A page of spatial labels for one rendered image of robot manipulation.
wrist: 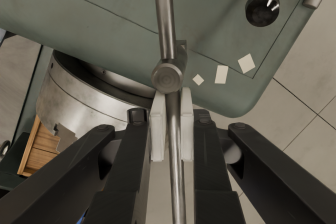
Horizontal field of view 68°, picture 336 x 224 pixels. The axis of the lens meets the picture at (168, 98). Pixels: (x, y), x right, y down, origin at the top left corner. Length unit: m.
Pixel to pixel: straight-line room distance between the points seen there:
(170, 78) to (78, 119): 0.31
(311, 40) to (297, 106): 0.52
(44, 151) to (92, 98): 0.52
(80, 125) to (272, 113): 1.83
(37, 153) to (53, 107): 0.46
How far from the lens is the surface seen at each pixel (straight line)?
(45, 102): 0.52
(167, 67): 0.17
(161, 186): 2.22
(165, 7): 0.17
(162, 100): 0.17
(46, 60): 1.17
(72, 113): 0.46
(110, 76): 0.47
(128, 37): 0.38
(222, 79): 0.42
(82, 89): 0.44
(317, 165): 2.72
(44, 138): 0.91
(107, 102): 0.43
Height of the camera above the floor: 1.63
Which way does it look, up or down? 66 degrees down
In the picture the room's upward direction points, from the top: 158 degrees clockwise
